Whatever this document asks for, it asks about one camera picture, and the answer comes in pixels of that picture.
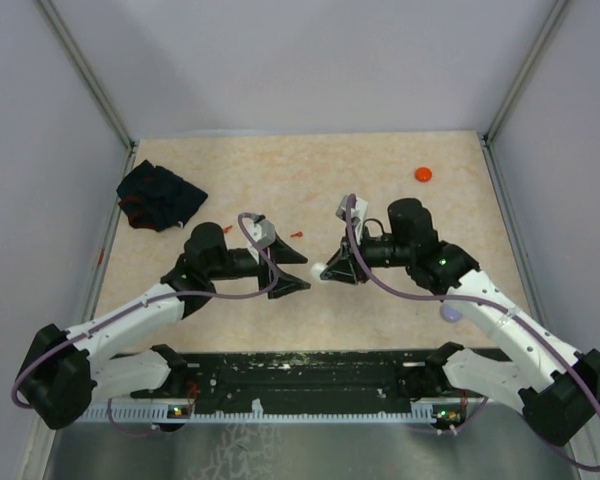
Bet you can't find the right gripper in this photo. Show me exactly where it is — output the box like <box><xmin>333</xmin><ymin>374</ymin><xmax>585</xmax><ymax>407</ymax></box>
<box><xmin>321</xmin><ymin>222</ymin><xmax>414</xmax><ymax>284</ymax></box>

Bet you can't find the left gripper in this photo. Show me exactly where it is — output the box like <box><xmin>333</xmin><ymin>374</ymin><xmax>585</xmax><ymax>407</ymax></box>
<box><xmin>207</xmin><ymin>232</ymin><xmax>311</xmax><ymax>298</ymax></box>

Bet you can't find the white earbud charging case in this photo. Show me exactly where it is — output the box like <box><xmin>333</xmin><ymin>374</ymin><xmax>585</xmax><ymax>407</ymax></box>
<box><xmin>310</xmin><ymin>262</ymin><xmax>327</xmax><ymax>283</ymax></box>

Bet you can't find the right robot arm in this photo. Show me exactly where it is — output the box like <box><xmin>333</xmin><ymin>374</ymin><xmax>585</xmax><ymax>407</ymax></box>
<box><xmin>313</xmin><ymin>194</ymin><xmax>600</xmax><ymax>447</ymax></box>

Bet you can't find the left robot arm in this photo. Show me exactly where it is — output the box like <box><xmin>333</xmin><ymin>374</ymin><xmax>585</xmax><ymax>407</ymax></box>
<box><xmin>11</xmin><ymin>215</ymin><xmax>311</xmax><ymax>430</ymax></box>

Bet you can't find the purple earbud case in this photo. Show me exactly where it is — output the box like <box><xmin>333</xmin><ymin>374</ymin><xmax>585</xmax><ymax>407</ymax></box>
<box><xmin>439</xmin><ymin>303</ymin><xmax>464</xmax><ymax>323</ymax></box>

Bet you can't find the orange earbud case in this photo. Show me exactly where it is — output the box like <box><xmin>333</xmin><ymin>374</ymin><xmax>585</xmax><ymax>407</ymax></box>
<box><xmin>414</xmin><ymin>167</ymin><xmax>433</xmax><ymax>183</ymax></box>

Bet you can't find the black cloth pouch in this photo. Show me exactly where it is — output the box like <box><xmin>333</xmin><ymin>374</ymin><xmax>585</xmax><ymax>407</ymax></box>
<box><xmin>116</xmin><ymin>160</ymin><xmax>208</xmax><ymax>232</ymax></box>

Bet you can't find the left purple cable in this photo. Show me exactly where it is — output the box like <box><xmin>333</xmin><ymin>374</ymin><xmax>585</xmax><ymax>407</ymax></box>
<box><xmin>12</xmin><ymin>212</ymin><xmax>289</xmax><ymax>439</ymax></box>

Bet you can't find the purple cable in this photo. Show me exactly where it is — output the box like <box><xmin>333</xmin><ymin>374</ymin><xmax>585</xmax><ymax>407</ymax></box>
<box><xmin>344</xmin><ymin>194</ymin><xmax>600</xmax><ymax>474</ymax></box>
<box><xmin>12</xmin><ymin>212</ymin><xmax>289</xmax><ymax>439</ymax></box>

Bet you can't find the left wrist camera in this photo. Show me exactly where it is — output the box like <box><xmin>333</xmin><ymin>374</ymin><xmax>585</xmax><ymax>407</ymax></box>
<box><xmin>247</xmin><ymin>216</ymin><xmax>277</xmax><ymax>249</ymax></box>

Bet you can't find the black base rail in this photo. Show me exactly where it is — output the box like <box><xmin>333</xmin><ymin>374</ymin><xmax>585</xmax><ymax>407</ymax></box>
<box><xmin>129</xmin><ymin>349</ymin><xmax>481</xmax><ymax>416</ymax></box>

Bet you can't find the white cable duct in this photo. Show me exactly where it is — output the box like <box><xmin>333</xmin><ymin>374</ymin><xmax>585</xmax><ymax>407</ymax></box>
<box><xmin>78</xmin><ymin>399</ymin><xmax>462</xmax><ymax>425</ymax></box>

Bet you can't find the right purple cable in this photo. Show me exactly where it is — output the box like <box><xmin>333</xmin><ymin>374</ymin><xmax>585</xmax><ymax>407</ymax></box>
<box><xmin>344</xmin><ymin>194</ymin><xmax>600</xmax><ymax>474</ymax></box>

